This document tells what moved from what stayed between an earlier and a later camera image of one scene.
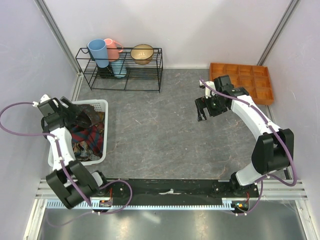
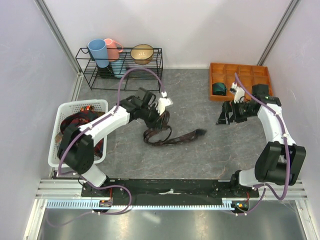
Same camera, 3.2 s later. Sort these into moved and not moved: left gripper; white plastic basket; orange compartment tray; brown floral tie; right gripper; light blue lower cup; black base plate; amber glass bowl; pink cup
Moved: left gripper; right gripper; brown floral tie
Not moved: black base plate; white plastic basket; light blue lower cup; pink cup; orange compartment tray; amber glass bowl
